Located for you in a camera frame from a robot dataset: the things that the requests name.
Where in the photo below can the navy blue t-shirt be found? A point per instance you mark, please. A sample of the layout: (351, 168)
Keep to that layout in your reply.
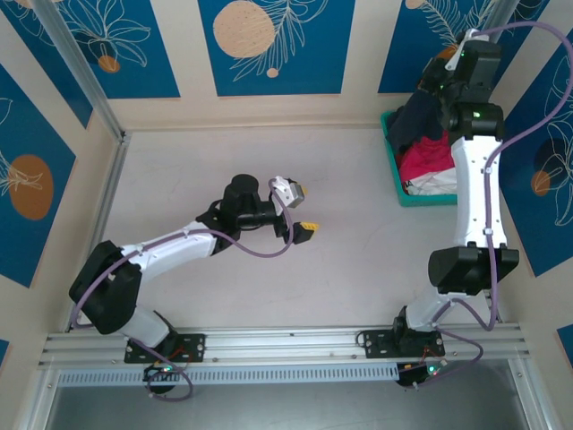
(412, 121)

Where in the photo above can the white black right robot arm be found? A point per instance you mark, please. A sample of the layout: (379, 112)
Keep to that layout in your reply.
(470, 188)

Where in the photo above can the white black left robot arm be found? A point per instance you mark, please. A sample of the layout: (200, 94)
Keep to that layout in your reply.
(179, 246)

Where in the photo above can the pink t-shirt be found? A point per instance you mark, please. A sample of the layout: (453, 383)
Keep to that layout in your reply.
(425, 157)

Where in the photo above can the teal plastic basket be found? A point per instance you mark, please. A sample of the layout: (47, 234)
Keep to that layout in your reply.
(405, 199)

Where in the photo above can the grey metal sheet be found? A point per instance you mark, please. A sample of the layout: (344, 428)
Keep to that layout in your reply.
(286, 407)

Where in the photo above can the black controller board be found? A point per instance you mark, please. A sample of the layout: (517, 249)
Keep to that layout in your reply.
(414, 375)
(154, 372)

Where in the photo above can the blue floral wall panel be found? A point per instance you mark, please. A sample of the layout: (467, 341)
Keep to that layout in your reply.
(27, 251)
(566, 342)
(537, 228)
(56, 67)
(3, 354)
(541, 10)
(313, 45)
(147, 67)
(403, 45)

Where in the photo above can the aluminium frame post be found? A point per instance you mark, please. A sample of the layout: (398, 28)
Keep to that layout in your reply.
(515, 15)
(80, 67)

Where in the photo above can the aluminium mounting rail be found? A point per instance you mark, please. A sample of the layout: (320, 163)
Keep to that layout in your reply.
(286, 345)

